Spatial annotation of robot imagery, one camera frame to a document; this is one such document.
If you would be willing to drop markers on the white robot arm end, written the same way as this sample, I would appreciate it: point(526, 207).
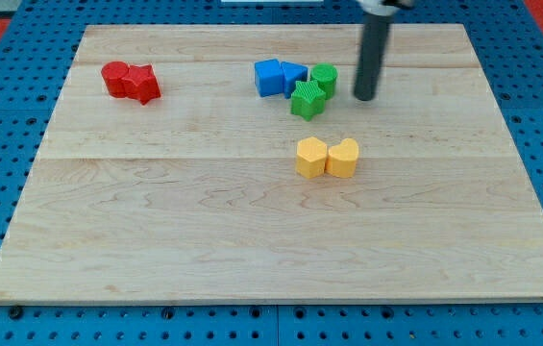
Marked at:
point(385, 7)

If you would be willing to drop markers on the green star block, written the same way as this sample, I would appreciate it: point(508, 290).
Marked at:
point(307, 100)

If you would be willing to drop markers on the wooden board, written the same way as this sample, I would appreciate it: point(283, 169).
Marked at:
point(194, 199)

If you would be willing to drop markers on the yellow hexagon block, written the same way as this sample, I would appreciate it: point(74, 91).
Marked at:
point(311, 156)

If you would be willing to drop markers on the green cylinder block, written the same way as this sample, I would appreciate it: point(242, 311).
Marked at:
point(325, 75)

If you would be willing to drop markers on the yellow heart block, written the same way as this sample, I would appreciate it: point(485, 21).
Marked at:
point(342, 159)

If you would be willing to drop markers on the red cylinder block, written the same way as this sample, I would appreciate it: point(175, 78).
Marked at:
point(112, 74)

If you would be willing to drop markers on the blue triangle block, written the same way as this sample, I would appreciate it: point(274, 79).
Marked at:
point(293, 72)

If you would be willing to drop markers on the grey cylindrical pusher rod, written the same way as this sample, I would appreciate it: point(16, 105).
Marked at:
point(374, 36)

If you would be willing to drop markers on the blue cube block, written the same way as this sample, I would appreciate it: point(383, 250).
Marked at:
point(269, 77)

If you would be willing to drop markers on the red star block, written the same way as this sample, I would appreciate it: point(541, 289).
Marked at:
point(140, 83)

